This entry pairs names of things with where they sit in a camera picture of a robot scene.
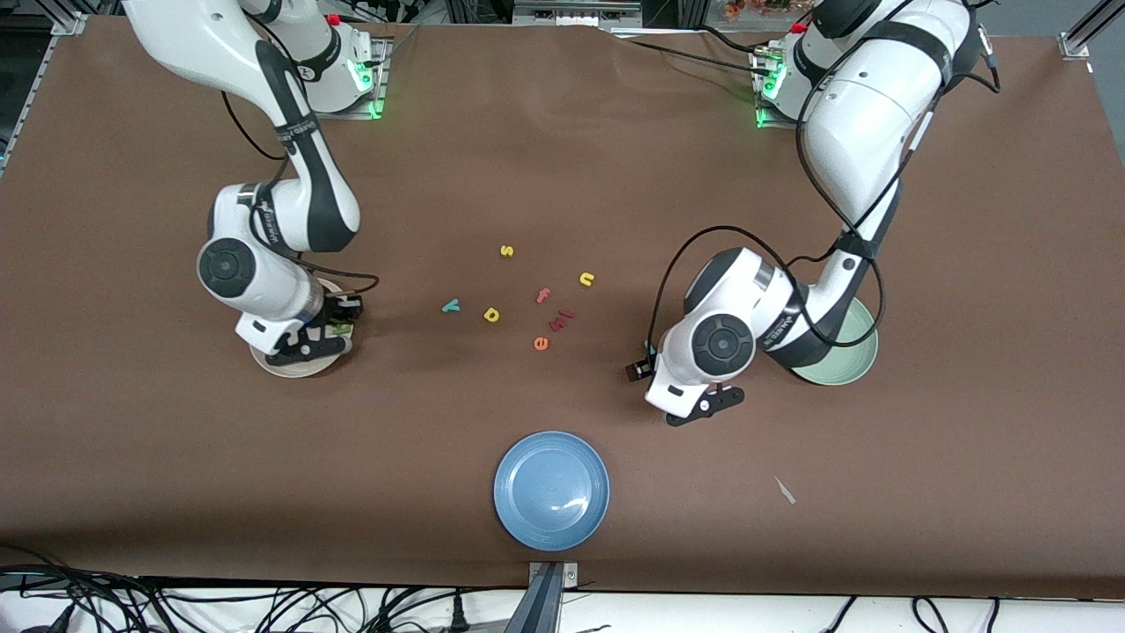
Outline beige brown plate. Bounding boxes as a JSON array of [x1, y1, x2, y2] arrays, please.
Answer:
[[249, 277, 355, 379]]

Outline blue plate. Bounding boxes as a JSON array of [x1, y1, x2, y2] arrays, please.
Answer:
[[493, 430, 611, 553]]

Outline brown table cover sheet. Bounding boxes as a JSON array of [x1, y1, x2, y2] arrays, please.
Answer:
[[0, 16, 1125, 600]]

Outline light green plate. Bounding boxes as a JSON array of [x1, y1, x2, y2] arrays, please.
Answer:
[[791, 297, 880, 387]]

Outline orange dried flowers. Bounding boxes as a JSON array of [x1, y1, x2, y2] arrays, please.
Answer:
[[725, 0, 814, 20]]

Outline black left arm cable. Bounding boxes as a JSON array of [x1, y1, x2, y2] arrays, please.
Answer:
[[650, 0, 1003, 348]]

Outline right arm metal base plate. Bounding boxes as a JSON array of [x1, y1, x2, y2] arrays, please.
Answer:
[[303, 35, 393, 120]]

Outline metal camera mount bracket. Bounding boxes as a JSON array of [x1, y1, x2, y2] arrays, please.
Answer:
[[504, 561, 581, 633]]

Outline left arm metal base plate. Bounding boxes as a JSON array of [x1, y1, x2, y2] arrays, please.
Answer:
[[754, 44, 814, 132]]

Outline tangled black floor cables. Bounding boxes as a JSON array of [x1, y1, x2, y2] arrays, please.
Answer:
[[0, 545, 528, 633]]

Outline black cable on table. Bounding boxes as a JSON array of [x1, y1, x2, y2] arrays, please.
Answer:
[[699, 25, 764, 55], [628, 40, 764, 71]]

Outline black floor cable loop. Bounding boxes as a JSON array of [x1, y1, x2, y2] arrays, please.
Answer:
[[910, 596, 952, 633]]

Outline aluminium frame profile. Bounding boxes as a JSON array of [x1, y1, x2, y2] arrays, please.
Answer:
[[1059, 0, 1125, 62], [0, 11, 89, 177]]

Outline grey metal frame bar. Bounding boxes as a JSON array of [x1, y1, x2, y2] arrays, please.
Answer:
[[512, 0, 644, 27]]

